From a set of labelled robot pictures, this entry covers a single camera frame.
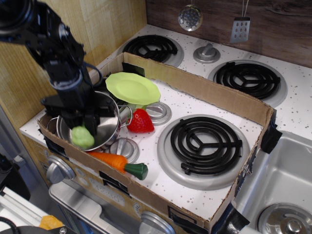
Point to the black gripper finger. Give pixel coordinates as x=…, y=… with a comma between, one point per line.
x=73, y=120
x=91, y=123

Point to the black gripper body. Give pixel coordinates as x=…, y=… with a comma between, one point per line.
x=77, y=98

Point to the silver metal pan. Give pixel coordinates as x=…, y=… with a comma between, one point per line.
x=107, y=130

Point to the light green toy broccoli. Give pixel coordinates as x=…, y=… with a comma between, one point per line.
x=81, y=137

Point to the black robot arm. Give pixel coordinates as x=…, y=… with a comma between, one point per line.
x=50, y=43

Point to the silver stove knob lower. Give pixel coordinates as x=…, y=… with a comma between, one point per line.
x=125, y=147

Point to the silver stove knob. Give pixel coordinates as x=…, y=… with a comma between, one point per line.
x=206, y=54
x=125, y=147
x=159, y=112

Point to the red toy strawberry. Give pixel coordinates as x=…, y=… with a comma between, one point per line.
x=141, y=122

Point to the silver front oven knob left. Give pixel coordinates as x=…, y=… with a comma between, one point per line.
x=58, y=170

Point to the silver oven knob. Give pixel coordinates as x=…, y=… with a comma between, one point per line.
x=154, y=224
x=58, y=170

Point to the light green plastic plate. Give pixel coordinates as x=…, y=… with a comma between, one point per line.
x=133, y=88

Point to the cardboard fence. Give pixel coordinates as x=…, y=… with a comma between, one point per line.
x=186, y=94

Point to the orange toy carrot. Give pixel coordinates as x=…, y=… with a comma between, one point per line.
x=121, y=163

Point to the silver stove knob upper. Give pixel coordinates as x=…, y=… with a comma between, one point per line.
x=159, y=112

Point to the back left black burner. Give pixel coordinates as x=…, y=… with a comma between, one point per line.
x=158, y=48

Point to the black burner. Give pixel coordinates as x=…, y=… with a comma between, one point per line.
x=202, y=152
x=253, y=78
x=158, y=48

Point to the orange yellow object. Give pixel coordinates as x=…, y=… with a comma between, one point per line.
x=49, y=222

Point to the front right black burner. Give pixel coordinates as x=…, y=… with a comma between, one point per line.
x=202, y=152

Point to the silver front oven knob right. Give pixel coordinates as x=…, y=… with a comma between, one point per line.
x=154, y=224

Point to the silver back stove knob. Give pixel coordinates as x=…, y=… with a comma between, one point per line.
x=206, y=54

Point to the hanging silver strainer ladle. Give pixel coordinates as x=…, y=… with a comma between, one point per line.
x=190, y=17

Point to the back right black burner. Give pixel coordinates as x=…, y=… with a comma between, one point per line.
x=253, y=78

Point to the hanging silver spatula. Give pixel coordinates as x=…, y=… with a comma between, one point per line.
x=241, y=26

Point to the silver sink basin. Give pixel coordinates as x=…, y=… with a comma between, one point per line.
x=282, y=176

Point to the silver sink drain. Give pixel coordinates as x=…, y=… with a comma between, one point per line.
x=284, y=218

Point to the silver oven door handle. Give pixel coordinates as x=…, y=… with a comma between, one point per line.
x=83, y=210

